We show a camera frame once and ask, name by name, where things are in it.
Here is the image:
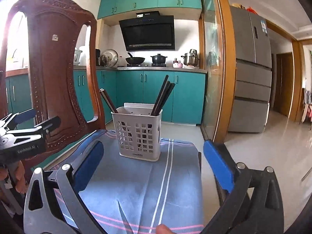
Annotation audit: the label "carved brown wooden chair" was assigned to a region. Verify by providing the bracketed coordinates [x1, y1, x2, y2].
[0, 0, 107, 176]

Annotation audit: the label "right hand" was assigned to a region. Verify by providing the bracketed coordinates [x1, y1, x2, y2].
[155, 224, 175, 234]

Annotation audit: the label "black range hood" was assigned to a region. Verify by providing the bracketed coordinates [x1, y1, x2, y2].
[119, 15, 175, 51]

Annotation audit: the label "steel pot lid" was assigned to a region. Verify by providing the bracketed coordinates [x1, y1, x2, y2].
[100, 49, 119, 68]

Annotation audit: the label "blue striped table cloth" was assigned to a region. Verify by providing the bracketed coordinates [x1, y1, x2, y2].
[52, 130, 204, 233]

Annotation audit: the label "wooden glass door frame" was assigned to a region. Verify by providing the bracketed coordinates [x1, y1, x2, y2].
[198, 0, 236, 143]

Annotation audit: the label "stainless steel stock pot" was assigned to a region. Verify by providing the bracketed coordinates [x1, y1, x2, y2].
[181, 49, 199, 66]

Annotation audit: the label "black cooking pot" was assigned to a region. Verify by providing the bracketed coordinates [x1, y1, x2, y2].
[151, 54, 167, 65]

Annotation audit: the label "grey refrigerator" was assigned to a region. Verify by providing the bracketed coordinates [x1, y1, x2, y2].
[228, 6, 272, 133]

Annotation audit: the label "left hand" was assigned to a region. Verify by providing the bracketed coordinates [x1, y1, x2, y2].
[1, 161, 27, 194]

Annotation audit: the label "teal lower kitchen cabinets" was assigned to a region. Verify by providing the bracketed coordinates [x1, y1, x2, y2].
[5, 69, 206, 125]

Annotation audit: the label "black wok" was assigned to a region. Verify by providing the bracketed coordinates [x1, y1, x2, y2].
[125, 52, 145, 66]

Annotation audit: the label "white plastic utensil basket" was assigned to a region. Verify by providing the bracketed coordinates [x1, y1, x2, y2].
[112, 103, 162, 162]

